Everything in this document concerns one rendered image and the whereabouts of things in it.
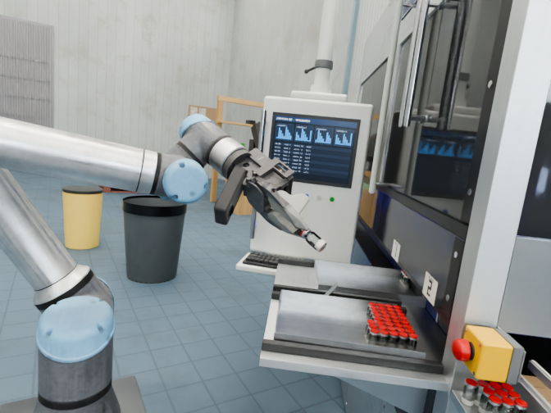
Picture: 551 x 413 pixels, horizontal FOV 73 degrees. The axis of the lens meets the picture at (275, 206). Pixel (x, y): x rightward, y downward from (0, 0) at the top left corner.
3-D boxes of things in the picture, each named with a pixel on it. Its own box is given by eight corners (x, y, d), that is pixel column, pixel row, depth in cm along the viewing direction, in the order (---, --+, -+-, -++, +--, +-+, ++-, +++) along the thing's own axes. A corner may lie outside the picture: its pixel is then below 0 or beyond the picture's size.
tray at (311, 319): (394, 315, 109) (397, 304, 108) (423, 367, 83) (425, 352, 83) (280, 300, 111) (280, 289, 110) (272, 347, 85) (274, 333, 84)
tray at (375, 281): (403, 279, 142) (403, 270, 141) (425, 308, 116) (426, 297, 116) (313, 268, 143) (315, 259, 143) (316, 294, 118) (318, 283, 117)
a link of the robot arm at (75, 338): (29, 410, 58) (29, 329, 56) (44, 360, 70) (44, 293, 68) (113, 396, 63) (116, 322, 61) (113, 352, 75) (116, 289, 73)
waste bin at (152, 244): (175, 263, 388) (179, 196, 376) (188, 283, 339) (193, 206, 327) (117, 265, 362) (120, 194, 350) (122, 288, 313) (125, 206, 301)
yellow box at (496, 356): (495, 362, 73) (503, 329, 72) (516, 385, 66) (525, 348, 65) (457, 357, 74) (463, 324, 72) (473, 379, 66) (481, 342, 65)
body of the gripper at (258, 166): (297, 172, 70) (254, 139, 75) (263, 196, 66) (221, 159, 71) (293, 197, 76) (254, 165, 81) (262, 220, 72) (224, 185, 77)
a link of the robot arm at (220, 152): (207, 147, 73) (210, 175, 79) (221, 161, 71) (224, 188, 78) (236, 131, 76) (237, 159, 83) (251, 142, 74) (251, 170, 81)
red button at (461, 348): (467, 355, 72) (471, 336, 71) (477, 367, 68) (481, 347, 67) (448, 352, 72) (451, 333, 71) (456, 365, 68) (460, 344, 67)
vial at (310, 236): (317, 254, 65) (300, 238, 67) (325, 247, 66) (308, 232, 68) (320, 248, 64) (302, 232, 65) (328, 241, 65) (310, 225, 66)
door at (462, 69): (413, 197, 120) (446, 2, 110) (475, 226, 77) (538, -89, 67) (412, 197, 120) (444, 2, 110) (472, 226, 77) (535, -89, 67)
